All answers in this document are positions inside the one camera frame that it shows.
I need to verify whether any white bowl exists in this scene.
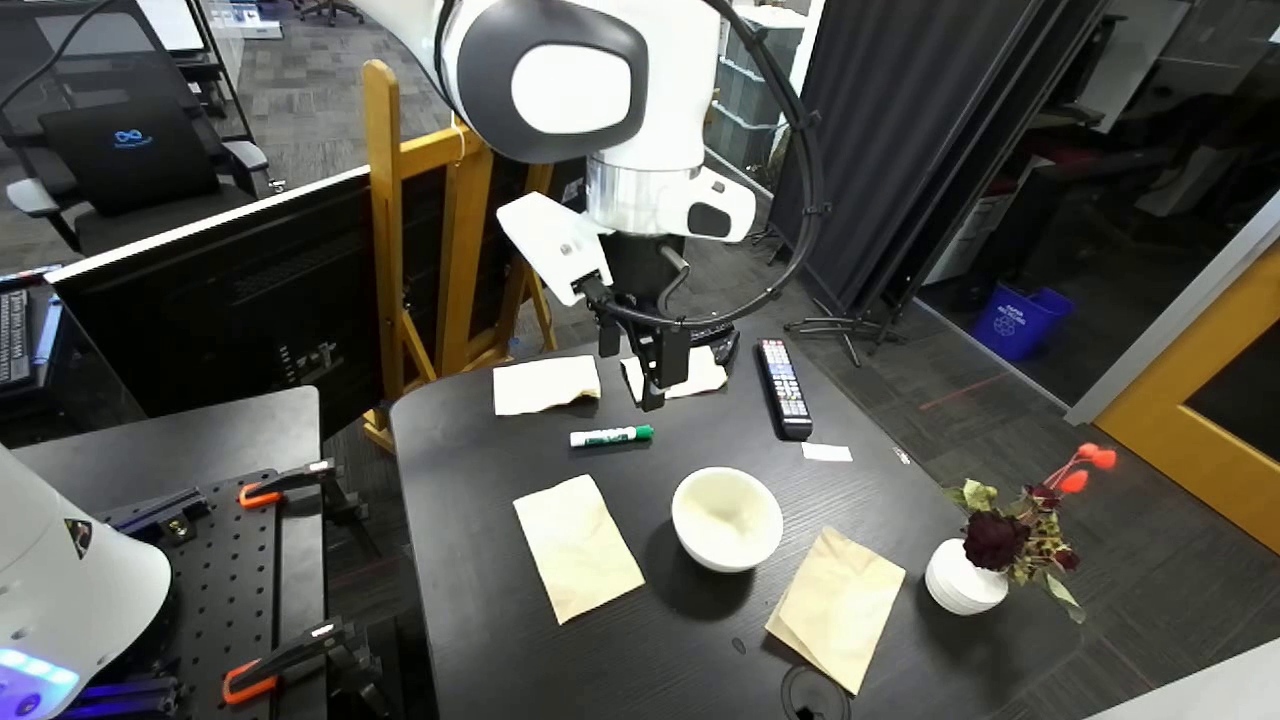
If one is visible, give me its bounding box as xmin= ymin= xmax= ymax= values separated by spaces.
xmin=670 ymin=465 xmax=785 ymax=574

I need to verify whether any white paper napkin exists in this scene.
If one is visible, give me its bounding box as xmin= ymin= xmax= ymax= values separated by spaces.
xmin=492 ymin=354 xmax=603 ymax=417
xmin=619 ymin=345 xmax=730 ymax=402

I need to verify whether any green and white marker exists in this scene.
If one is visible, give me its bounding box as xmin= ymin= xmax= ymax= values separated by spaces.
xmin=569 ymin=424 xmax=656 ymax=449

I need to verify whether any black remote control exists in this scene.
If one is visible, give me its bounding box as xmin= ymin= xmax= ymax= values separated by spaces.
xmin=756 ymin=338 xmax=815 ymax=442

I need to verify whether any plastic drawer shelf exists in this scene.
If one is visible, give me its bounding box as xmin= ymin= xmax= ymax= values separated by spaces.
xmin=714 ymin=0 xmax=813 ymax=173

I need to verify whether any wooden easel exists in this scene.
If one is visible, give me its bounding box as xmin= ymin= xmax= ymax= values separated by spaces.
xmin=359 ymin=59 xmax=561 ymax=453

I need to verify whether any brown paper bag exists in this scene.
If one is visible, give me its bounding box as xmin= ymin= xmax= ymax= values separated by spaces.
xmin=764 ymin=526 xmax=908 ymax=697
xmin=512 ymin=473 xmax=647 ymax=627

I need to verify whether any black curtain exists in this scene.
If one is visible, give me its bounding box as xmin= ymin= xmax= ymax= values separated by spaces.
xmin=768 ymin=0 xmax=1106 ymax=313

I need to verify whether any blue recycling bin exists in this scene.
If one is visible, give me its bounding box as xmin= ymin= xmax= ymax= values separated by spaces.
xmin=971 ymin=282 xmax=1075 ymax=362

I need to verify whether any orange and black clamp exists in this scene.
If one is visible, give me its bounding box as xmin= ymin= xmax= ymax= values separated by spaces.
xmin=221 ymin=617 xmax=358 ymax=707
xmin=237 ymin=458 xmax=342 ymax=510

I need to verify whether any black monitor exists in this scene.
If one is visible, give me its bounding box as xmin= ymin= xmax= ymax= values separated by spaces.
xmin=49 ymin=165 xmax=389 ymax=443

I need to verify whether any bunch of artificial flowers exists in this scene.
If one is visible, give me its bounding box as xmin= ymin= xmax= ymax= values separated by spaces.
xmin=944 ymin=442 xmax=1119 ymax=625

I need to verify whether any white vase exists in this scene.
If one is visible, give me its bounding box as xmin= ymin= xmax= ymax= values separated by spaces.
xmin=924 ymin=537 xmax=1010 ymax=616

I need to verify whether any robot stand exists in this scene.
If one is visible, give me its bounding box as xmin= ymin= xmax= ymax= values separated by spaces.
xmin=0 ymin=385 xmax=336 ymax=720

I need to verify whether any black office chair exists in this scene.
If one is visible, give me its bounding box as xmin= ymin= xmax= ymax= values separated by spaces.
xmin=0 ymin=0 xmax=273 ymax=253

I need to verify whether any yellow door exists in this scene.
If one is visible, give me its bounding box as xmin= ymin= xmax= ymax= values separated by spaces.
xmin=1094 ymin=243 xmax=1280 ymax=557

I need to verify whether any black keyboard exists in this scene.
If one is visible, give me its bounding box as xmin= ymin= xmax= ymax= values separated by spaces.
xmin=0 ymin=284 xmax=37 ymax=393

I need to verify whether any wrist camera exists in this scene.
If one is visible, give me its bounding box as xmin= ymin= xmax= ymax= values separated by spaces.
xmin=496 ymin=191 xmax=614 ymax=307

